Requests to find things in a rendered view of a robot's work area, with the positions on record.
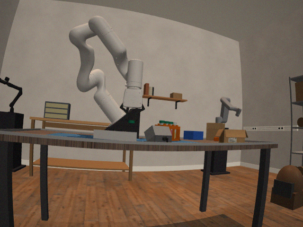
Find orange flat plate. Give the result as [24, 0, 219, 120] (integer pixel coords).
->
[156, 123, 180, 141]

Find white key housing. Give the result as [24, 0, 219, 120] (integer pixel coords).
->
[144, 125, 172, 142]

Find blue open bin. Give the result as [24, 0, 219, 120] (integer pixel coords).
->
[183, 131, 204, 140]

